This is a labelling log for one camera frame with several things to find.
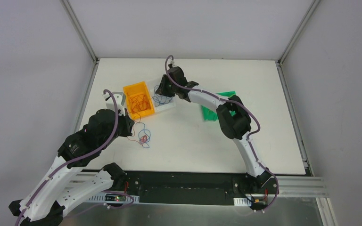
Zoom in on blue single wire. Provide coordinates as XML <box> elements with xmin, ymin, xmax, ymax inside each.
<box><xmin>152</xmin><ymin>93</ymin><xmax>173</xmax><ymax>107</ymax></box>

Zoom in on red-orange single wire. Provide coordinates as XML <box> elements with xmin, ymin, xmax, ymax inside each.
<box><xmin>128</xmin><ymin>93</ymin><xmax>152</xmax><ymax>116</ymax></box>

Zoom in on orange and blue wires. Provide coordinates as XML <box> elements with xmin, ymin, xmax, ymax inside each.
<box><xmin>128</xmin><ymin>120</ymin><xmax>152</xmax><ymax>149</ymax></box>

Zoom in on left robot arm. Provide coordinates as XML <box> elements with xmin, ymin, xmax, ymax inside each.
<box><xmin>9</xmin><ymin>109</ymin><xmax>134</xmax><ymax>226</ymax></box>

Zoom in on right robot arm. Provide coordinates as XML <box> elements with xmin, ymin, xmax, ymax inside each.
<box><xmin>156</xmin><ymin>65</ymin><xmax>272</xmax><ymax>193</ymax></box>

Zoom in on white plastic bin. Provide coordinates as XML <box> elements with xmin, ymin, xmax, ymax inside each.
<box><xmin>146</xmin><ymin>78</ymin><xmax>176</xmax><ymax>113</ymax></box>

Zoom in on orange plastic bin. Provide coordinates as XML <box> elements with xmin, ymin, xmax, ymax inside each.
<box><xmin>123</xmin><ymin>81</ymin><xmax>155</xmax><ymax>120</ymax></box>

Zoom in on green plastic bin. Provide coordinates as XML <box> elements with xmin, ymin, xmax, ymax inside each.
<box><xmin>200</xmin><ymin>90</ymin><xmax>237</xmax><ymax>123</ymax></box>

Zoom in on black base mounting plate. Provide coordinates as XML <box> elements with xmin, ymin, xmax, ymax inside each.
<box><xmin>110</xmin><ymin>171</ymin><xmax>277</xmax><ymax>206</ymax></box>

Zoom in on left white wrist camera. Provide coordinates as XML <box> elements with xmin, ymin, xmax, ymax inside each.
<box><xmin>102</xmin><ymin>92</ymin><xmax>128</xmax><ymax>116</ymax></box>

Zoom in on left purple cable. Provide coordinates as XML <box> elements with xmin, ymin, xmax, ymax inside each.
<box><xmin>15</xmin><ymin>89</ymin><xmax>135</xmax><ymax>226</ymax></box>

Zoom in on purple cable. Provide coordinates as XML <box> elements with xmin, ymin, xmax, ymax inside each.
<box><xmin>165</xmin><ymin>55</ymin><xmax>280</xmax><ymax>216</ymax></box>
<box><xmin>15</xmin><ymin>89</ymin><xmax>135</xmax><ymax>226</ymax></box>

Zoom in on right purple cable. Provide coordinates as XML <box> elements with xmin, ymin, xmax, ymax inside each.
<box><xmin>165</xmin><ymin>55</ymin><xmax>280</xmax><ymax>216</ymax></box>

